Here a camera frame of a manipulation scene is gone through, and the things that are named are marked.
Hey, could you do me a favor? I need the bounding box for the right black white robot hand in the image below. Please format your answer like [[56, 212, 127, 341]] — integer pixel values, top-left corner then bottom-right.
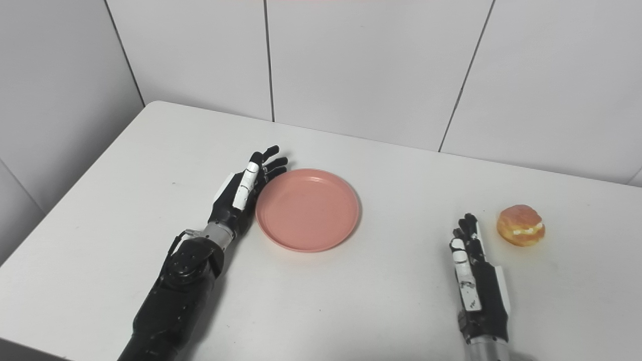
[[449, 213, 512, 344]]

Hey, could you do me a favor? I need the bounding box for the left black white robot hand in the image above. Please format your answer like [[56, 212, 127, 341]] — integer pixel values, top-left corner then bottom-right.
[[208, 145, 289, 235]]

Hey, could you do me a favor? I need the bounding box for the pink round plate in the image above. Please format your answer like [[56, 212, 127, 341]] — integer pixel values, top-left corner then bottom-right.
[[255, 168, 361, 253]]

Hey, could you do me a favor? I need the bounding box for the cream puff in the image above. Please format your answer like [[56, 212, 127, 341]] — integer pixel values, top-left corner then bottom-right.
[[497, 204, 546, 247]]

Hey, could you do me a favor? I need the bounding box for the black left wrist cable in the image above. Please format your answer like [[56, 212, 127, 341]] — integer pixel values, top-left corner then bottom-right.
[[163, 229, 204, 274]]

